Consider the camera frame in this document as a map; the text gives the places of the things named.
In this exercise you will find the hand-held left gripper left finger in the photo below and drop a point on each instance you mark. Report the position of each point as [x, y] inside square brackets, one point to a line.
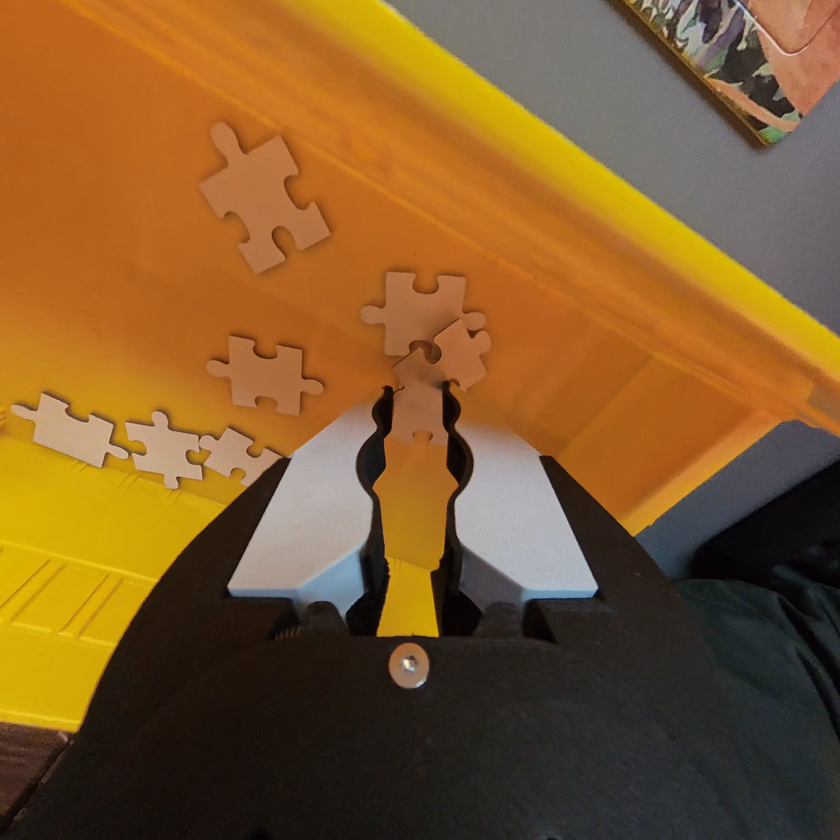
[308, 525]

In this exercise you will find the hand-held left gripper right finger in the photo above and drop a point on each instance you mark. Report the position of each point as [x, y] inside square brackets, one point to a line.
[525, 525]

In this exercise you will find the small colourful jigsaw piece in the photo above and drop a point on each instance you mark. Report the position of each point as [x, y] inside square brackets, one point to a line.
[459, 354]

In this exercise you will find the group of white-backed puzzle pieces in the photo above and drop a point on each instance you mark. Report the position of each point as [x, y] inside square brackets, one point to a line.
[262, 197]

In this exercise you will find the yellow plastic bin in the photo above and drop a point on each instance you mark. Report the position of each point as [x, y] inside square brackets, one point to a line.
[98, 262]

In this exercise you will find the partly assembled jigsaw puzzle board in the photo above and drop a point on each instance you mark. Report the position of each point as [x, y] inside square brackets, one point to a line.
[754, 52]

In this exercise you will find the person's dark jacket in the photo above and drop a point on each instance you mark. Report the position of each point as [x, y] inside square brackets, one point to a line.
[774, 623]

